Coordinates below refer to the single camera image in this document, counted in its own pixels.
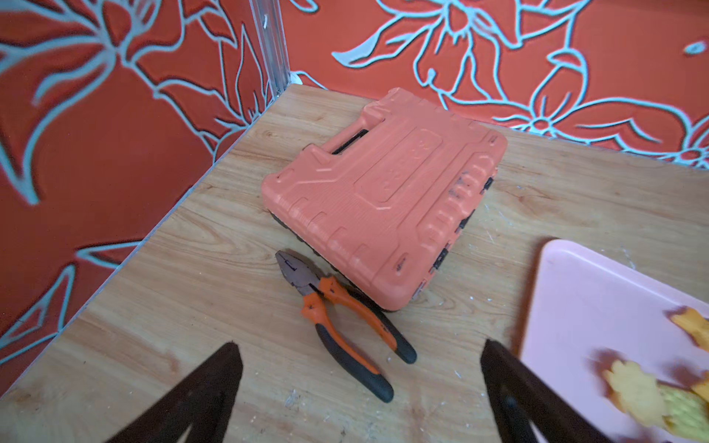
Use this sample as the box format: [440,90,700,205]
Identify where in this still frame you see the orange black pliers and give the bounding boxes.
[274,250,419,404]

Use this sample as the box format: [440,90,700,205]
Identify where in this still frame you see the orange plastic tool case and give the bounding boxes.
[261,88,508,311]

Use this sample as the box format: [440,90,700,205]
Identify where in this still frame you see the pink plastic tray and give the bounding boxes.
[519,239,708,442]

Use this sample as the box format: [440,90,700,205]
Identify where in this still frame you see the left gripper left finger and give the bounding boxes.
[109,341,243,442]

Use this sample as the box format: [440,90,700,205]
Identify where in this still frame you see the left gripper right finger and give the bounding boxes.
[480,340,609,442]

